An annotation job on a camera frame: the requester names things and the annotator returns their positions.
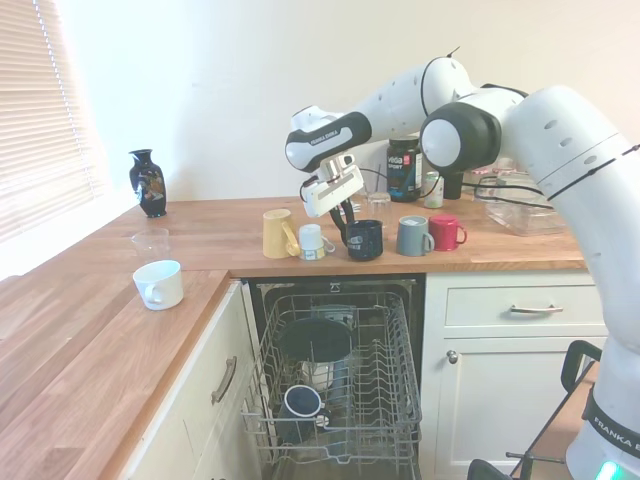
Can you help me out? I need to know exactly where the red mug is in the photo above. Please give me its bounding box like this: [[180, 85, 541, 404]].
[[428, 214, 469, 252]]

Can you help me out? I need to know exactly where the small white printed mug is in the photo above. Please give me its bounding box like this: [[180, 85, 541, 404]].
[[298, 223, 337, 262]]

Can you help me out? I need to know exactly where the clear plastic lidded container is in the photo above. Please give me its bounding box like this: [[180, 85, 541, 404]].
[[472, 167, 566, 237]]

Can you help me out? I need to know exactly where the dark blue speckled mug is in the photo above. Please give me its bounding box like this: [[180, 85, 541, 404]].
[[346, 219, 385, 262]]

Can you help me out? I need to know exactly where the short clear glass tumbler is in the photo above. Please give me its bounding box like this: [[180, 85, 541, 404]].
[[130, 228, 171, 262]]

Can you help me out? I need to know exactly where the thin black cable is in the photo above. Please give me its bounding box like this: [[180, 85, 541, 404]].
[[298, 47, 640, 211]]

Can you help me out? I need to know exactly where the wide white cup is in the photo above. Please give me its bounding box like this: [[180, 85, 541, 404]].
[[132, 259, 185, 312]]

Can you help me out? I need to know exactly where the white bowl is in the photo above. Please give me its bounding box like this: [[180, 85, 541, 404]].
[[301, 359, 335, 392]]

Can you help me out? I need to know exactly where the wire dishwasher rack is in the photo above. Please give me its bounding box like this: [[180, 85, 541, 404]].
[[240, 292, 423, 464]]

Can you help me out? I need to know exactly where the metal drawer handle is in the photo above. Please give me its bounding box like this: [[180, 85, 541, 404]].
[[210, 356, 238, 405], [509, 303, 564, 317]]

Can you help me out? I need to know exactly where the white base cabinet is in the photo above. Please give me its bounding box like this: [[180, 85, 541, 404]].
[[117, 279, 266, 480], [424, 272, 611, 480]]

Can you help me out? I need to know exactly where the built-in dishwasher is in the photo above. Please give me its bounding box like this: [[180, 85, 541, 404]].
[[248, 277, 427, 480]]

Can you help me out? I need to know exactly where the grey mug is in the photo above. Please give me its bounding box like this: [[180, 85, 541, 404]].
[[397, 215, 435, 257]]

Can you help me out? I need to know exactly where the dark blue painted vase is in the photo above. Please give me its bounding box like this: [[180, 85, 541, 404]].
[[128, 148, 168, 219]]

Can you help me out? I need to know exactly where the black protein powder tub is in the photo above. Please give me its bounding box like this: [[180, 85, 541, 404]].
[[387, 134, 425, 203]]

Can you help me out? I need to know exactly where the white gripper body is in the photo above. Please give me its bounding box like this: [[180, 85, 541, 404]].
[[303, 167, 364, 219]]

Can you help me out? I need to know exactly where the silver green drink can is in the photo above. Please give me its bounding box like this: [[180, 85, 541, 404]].
[[423, 171, 445, 209]]

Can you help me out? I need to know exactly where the upturned clear drinking glass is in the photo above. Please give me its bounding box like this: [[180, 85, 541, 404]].
[[367, 192, 393, 224]]

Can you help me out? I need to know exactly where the black shaker bottle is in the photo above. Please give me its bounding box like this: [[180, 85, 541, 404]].
[[442, 172, 465, 200]]

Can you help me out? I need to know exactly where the black round plate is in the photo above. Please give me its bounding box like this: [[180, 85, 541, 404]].
[[280, 318, 354, 362]]

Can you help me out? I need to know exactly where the yellow mug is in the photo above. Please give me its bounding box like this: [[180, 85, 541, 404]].
[[262, 208, 301, 260]]

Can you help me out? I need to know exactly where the beige slatted window blind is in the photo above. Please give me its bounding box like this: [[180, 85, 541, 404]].
[[0, 0, 111, 246]]

